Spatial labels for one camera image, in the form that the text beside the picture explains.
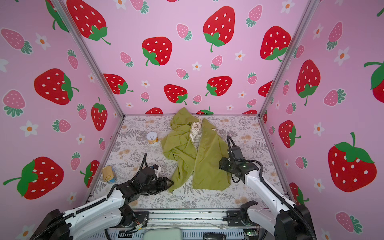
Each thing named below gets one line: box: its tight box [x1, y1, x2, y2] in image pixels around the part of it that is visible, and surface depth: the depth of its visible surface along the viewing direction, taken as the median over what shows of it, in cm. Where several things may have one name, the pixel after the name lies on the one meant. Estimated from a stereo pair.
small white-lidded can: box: [146, 131, 159, 145], surface depth 103 cm
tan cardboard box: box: [102, 165, 114, 182], surface depth 86 cm
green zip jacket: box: [161, 107, 231, 194], surface depth 95 cm
